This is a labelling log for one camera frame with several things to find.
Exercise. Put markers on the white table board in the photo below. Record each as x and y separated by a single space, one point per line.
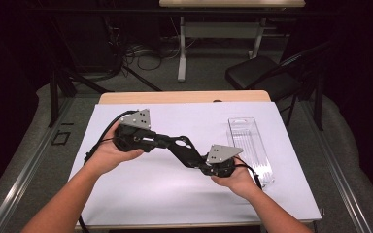
175 194

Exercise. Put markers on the clear plastic tray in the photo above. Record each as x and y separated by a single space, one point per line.
252 142

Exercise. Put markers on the black folding chair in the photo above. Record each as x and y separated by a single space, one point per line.
259 76

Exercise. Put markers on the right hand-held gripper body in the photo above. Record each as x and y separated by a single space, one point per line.
221 152

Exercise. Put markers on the black metal stand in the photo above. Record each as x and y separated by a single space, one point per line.
54 97

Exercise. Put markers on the person's right hand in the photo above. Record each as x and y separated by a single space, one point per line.
239 183

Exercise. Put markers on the metal floor rail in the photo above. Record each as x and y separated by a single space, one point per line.
22 171
340 174

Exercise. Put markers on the person's left hand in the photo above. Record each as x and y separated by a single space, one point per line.
110 155

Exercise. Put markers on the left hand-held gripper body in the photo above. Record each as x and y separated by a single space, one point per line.
139 120

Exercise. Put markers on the white-legged desk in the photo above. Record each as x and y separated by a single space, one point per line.
220 29

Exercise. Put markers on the wooden table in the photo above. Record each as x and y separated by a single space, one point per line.
175 96

